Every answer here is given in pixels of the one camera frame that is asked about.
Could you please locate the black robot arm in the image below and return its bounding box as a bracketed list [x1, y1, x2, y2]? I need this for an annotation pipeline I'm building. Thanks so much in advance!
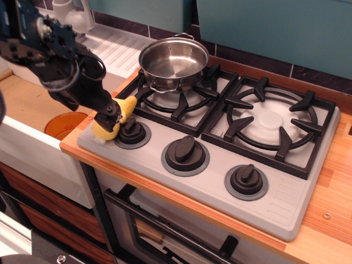
[1, 1, 123, 132]

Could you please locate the yellow stuffed duck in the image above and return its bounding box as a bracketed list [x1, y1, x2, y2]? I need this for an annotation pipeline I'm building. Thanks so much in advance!
[92, 96, 138, 145]

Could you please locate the grey toy faucet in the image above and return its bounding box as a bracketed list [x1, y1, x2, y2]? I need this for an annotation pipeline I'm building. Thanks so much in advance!
[52, 0, 95, 43]

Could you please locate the black right stove knob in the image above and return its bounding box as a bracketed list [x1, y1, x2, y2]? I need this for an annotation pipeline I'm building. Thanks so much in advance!
[224, 164, 269, 201]

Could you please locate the white toy sink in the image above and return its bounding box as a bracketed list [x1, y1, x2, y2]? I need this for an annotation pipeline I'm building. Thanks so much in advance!
[0, 6, 164, 210]

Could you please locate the black burner grate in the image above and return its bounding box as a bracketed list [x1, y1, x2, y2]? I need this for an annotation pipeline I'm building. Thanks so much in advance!
[201, 76, 340, 180]
[114, 63, 239, 138]

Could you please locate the black middle stove knob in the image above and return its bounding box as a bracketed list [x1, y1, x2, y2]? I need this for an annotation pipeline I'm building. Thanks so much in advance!
[161, 135, 210, 177]

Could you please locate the oven door with black handle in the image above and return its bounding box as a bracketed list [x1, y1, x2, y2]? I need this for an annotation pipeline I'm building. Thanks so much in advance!
[103, 184, 238, 263]

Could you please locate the black right burner grate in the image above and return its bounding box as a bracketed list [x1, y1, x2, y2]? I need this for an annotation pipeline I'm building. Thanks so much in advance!
[201, 76, 340, 180]

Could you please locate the stainless steel pan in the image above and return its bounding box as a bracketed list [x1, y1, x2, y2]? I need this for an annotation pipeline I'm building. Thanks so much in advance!
[139, 32, 210, 94]

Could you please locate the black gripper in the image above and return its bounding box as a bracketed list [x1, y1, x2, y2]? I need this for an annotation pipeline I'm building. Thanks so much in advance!
[41, 57, 122, 133]

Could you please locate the black left burner grate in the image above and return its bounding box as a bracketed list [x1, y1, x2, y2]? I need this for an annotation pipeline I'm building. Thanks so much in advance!
[114, 63, 239, 138]

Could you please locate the black left stove knob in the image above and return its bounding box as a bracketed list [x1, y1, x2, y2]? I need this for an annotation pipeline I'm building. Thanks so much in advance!
[113, 118, 151, 150]

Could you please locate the wooden drawer cabinet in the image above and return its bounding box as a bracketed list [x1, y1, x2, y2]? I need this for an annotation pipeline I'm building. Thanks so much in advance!
[1, 163, 117, 263]

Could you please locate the grey toy stove top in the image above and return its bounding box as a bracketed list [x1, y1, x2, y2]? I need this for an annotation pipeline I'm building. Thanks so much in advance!
[77, 114, 329, 241]

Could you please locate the black stove knob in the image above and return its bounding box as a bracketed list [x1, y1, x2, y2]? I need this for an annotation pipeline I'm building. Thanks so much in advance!
[224, 164, 269, 201]
[161, 135, 210, 177]
[113, 118, 151, 150]

